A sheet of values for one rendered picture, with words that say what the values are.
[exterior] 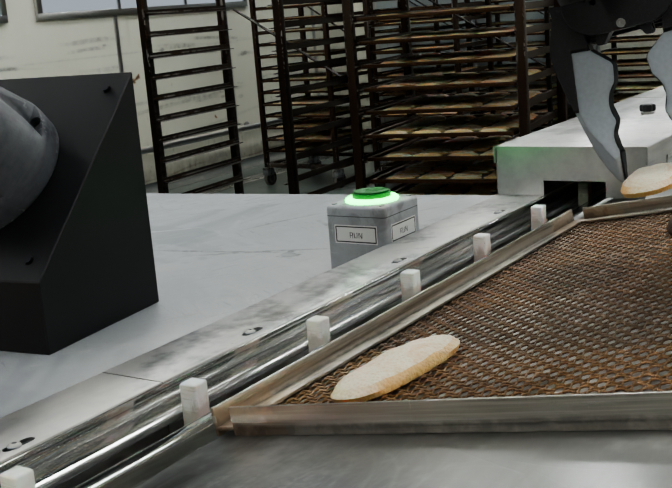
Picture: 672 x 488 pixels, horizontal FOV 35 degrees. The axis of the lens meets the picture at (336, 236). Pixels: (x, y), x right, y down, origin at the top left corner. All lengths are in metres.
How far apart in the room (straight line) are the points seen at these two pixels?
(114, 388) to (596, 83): 0.37
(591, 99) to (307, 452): 0.35
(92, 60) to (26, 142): 5.75
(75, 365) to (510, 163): 0.58
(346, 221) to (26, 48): 5.40
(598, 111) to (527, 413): 0.33
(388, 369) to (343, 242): 0.54
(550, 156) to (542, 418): 0.80
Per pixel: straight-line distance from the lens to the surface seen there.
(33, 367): 0.91
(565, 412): 0.43
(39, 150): 0.98
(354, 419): 0.48
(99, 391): 0.70
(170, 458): 0.60
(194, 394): 0.66
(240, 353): 0.75
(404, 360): 0.55
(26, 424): 0.66
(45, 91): 1.07
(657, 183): 0.68
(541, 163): 1.22
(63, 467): 0.62
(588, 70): 0.72
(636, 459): 0.40
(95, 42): 6.75
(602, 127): 0.73
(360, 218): 1.05
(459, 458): 0.43
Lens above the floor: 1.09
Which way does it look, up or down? 12 degrees down
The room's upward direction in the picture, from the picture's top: 5 degrees counter-clockwise
